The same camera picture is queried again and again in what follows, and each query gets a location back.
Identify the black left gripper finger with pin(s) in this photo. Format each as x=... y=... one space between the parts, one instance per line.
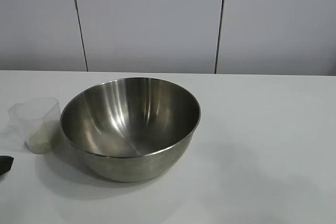
x=5 y=165

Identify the clear plastic measuring cup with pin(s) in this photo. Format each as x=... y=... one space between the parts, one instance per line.
x=31 y=113

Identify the stainless steel mixing bowl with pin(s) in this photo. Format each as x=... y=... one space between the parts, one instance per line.
x=126 y=119

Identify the white rice grains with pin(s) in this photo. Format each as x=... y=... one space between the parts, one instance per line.
x=42 y=140

